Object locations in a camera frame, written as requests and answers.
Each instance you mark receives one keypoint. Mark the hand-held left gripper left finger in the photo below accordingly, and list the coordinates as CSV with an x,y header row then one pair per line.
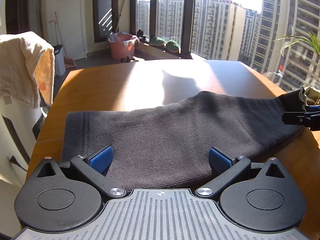
x,y
101,159

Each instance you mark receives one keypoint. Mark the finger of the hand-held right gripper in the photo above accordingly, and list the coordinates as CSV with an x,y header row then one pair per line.
x,y
300,118

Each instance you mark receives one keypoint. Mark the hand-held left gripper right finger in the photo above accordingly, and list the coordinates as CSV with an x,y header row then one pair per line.
x,y
220,158

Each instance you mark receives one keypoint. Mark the dark grey lace-trimmed sweater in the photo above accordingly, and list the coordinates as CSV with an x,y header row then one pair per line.
x,y
162,135

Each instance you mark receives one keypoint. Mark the palm plant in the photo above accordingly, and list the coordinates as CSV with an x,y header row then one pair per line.
x,y
311,40

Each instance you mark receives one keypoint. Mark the white chair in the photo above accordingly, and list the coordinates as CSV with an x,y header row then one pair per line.
x,y
10,135

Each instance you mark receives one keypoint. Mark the pink dustpan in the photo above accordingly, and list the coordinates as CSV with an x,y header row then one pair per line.
x,y
69,63

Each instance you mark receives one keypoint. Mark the beige shoe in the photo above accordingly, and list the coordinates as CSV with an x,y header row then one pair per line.
x,y
128,59

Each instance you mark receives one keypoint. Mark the white trash bin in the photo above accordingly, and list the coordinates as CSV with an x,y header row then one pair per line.
x,y
59,62

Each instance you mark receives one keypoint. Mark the pink bucket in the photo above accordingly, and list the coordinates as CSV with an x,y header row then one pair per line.
x,y
121,51

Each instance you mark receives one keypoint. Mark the white cloth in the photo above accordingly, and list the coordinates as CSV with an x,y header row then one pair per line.
x,y
130,43

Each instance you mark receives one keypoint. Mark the green slipper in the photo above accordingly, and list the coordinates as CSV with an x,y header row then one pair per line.
x,y
157,41
172,46

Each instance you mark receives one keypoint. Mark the grey cloth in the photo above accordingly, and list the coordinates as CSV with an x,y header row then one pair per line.
x,y
118,36

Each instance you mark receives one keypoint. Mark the cream cloth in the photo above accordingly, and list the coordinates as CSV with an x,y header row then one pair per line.
x,y
20,65

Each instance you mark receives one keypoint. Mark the black object on windowsill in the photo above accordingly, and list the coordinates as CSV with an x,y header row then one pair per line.
x,y
140,33

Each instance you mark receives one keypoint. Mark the dark framed glass door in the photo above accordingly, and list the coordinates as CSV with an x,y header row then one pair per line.
x,y
105,12

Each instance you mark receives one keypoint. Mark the mop pole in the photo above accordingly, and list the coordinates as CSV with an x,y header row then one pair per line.
x,y
122,7

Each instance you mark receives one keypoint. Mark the dark window frame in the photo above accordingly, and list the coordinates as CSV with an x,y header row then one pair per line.
x,y
190,17

